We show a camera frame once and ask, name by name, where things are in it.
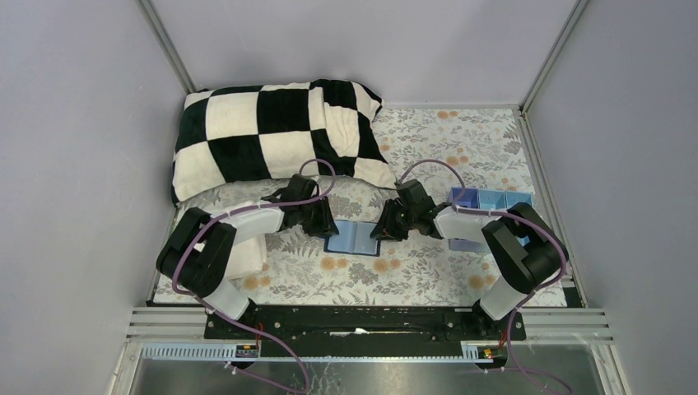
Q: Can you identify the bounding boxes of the blue leather card holder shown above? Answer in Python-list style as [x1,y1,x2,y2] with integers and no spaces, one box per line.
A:
[323,221,380,257]

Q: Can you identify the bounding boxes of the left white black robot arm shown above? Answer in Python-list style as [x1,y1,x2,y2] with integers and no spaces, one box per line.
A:
[156,174,338,320]

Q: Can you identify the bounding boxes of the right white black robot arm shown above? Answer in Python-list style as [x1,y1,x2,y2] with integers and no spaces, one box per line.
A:
[370,180,569,321]

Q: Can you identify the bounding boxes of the blue plastic compartment tray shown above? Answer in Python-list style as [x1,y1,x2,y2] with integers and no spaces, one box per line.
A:
[447,187,533,253]

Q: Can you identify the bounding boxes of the folded white towel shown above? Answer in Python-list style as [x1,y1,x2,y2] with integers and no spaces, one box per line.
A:
[191,200,267,283]

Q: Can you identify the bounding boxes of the floral patterned bed sheet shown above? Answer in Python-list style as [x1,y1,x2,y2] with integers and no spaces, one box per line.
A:
[154,107,568,309]

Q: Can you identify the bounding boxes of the black white checkered pillow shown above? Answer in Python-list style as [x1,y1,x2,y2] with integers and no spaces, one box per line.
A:
[170,79,396,205]

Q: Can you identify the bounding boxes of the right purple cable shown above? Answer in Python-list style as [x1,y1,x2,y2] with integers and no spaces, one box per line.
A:
[395,158,574,395]

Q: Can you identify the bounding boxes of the purple cable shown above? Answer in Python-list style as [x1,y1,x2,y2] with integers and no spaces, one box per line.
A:
[171,158,337,395]
[395,158,574,395]

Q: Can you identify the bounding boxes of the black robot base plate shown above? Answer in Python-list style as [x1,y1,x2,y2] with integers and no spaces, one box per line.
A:
[204,304,527,359]

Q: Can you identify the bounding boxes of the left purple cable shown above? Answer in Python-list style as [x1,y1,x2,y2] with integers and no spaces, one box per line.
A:
[171,158,337,395]

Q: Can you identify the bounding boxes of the slotted grey cable duct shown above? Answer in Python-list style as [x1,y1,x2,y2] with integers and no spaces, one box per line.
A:
[142,340,500,364]

